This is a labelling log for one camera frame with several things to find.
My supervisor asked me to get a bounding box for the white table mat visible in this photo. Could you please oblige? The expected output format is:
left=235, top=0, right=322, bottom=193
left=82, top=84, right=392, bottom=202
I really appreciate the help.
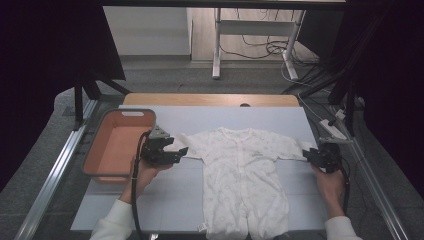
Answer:
left=70, top=104, right=350, bottom=233

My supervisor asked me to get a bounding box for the person's right hand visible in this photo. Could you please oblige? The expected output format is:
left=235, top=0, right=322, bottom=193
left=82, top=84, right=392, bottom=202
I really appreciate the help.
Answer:
left=311, top=164, right=347, bottom=220

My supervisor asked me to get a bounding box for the bundle of floor cables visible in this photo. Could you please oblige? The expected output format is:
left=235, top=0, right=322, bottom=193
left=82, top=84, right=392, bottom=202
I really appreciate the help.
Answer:
left=219, top=8, right=321, bottom=66

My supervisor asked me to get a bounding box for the orange basket with grey rim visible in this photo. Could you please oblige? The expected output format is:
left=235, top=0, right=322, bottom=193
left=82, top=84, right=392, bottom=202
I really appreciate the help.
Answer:
left=81, top=108, right=158, bottom=185

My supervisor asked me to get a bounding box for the aluminium floor rail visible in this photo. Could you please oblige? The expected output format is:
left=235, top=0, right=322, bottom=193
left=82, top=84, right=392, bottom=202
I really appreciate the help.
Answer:
left=13, top=99, right=99, bottom=240
left=336, top=119, right=409, bottom=240

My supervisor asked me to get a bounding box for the white baby romper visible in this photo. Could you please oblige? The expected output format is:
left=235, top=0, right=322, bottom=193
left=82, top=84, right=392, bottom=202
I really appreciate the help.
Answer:
left=165, top=126, right=316, bottom=240

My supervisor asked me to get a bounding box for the white power strip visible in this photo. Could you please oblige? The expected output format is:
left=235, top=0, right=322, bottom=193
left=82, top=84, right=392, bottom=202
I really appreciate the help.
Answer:
left=319, top=118, right=348, bottom=141

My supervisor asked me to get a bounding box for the white desk frame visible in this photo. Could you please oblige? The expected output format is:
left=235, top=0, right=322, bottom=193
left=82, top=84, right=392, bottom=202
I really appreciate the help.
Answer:
left=212, top=7, right=306, bottom=81

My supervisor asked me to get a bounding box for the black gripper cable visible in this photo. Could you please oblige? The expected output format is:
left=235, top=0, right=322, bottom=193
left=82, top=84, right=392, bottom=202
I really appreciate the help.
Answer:
left=338, top=156, right=352, bottom=216
left=130, top=129, right=153, bottom=240

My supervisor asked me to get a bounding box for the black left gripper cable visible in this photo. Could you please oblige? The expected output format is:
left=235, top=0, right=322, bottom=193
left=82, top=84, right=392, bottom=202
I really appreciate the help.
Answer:
left=130, top=129, right=153, bottom=240

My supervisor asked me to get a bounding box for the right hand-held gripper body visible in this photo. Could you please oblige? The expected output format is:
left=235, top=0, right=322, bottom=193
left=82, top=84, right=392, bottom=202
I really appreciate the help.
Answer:
left=311, top=136, right=353, bottom=174

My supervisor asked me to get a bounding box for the black curtain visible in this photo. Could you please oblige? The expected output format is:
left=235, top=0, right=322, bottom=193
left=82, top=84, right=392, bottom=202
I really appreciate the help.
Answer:
left=298, top=0, right=424, bottom=198
left=0, top=0, right=127, bottom=193

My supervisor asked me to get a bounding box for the black metal stand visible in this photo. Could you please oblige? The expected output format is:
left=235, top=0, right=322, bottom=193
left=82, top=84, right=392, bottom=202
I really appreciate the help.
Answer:
left=281, top=9, right=389, bottom=137
left=73, top=78, right=131, bottom=131

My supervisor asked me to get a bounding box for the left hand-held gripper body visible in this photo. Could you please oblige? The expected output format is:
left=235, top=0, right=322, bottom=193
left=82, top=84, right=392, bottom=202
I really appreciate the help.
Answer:
left=141, top=125, right=183, bottom=167

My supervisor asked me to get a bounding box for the person's left hand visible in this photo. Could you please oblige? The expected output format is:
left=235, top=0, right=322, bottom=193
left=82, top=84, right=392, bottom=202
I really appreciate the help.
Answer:
left=119, top=159, right=174, bottom=205

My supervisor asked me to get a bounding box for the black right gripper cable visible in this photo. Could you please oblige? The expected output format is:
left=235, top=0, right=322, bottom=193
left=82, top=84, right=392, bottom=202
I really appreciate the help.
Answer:
left=338, top=156, right=352, bottom=216

